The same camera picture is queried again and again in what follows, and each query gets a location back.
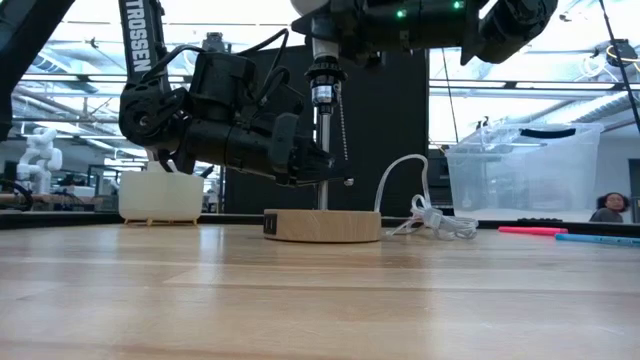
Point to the white robot figure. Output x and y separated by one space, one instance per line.
40 155

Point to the blue pen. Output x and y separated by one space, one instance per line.
600 241

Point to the wooden base table lamp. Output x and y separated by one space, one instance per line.
325 225

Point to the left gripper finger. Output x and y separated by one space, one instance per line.
315 167

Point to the clear plastic storage bin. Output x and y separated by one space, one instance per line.
525 175

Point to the person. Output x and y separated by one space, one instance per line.
610 205

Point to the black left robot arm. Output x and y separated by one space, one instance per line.
145 115

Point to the black hanging ceiling device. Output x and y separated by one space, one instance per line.
214 42

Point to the pink pen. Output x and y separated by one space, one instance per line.
530 231

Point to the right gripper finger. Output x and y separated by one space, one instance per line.
325 25

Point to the black marker pen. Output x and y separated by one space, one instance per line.
206 172

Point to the black aluminium table frame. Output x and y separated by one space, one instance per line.
50 220

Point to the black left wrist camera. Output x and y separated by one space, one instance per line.
220 85

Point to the thin black pole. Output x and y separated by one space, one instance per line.
620 65

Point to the white round pen cup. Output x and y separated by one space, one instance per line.
160 197

